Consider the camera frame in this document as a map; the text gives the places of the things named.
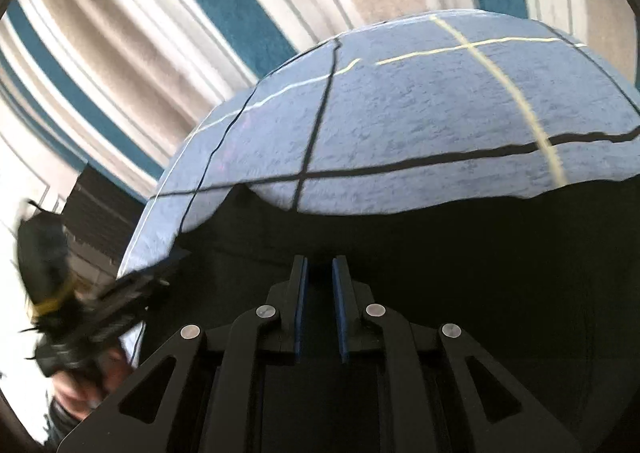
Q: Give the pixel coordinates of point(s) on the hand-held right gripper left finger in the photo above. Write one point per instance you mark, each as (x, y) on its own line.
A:
(301, 303)

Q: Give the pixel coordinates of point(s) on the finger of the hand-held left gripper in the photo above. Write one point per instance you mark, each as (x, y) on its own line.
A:
(145, 280)

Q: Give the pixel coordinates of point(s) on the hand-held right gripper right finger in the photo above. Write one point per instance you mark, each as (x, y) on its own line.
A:
(340, 303)

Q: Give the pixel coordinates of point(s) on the black pants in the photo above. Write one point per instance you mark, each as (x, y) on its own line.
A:
(500, 283)

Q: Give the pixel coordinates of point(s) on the person's left hand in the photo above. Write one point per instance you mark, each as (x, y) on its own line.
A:
(80, 395)

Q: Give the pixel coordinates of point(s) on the dark ribbed radiator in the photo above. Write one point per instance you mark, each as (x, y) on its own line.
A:
(100, 213)

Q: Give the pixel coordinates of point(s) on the white panelled door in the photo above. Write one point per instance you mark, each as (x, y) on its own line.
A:
(20, 173)

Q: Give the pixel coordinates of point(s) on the blue checked blanket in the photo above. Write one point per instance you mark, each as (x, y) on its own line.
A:
(425, 123)

